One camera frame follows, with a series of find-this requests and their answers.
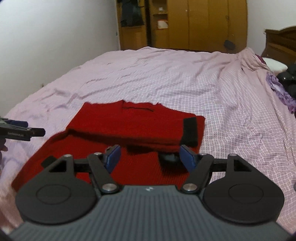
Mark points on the purple cloth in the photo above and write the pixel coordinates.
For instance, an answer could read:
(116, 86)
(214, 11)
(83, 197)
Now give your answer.
(281, 91)

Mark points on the white pillow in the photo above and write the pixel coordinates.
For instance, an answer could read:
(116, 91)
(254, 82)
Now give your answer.
(275, 64)

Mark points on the dark hanging clothes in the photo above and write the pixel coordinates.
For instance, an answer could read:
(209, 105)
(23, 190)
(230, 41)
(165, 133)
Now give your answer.
(130, 14)

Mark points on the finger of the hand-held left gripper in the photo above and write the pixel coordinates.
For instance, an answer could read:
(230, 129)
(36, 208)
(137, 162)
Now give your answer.
(37, 132)
(17, 123)

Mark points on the red knit sweater black bow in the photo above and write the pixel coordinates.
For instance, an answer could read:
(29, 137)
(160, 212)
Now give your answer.
(129, 125)

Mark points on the wooden wardrobe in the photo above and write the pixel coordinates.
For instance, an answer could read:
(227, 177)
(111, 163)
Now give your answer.
(203, 23)

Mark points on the pink checked bedsheet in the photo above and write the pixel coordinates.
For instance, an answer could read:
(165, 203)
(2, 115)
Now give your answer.
(161, 78)

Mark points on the small black object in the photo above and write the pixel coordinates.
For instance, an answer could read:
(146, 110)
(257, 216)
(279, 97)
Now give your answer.
(229, 44)

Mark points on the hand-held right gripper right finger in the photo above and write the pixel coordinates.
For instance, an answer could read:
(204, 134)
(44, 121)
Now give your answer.
(188, 158)

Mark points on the wooden bed headboard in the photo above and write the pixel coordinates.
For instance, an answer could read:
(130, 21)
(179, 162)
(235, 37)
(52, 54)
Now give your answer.
(281, 44)

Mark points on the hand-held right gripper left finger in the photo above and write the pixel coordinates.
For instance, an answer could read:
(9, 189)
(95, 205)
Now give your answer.
(113, 158)

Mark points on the black jacket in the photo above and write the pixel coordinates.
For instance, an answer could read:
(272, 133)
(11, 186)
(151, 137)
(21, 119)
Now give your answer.
(289, 80)

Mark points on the white container on shelf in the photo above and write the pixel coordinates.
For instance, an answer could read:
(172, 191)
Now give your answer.
(162, 24)

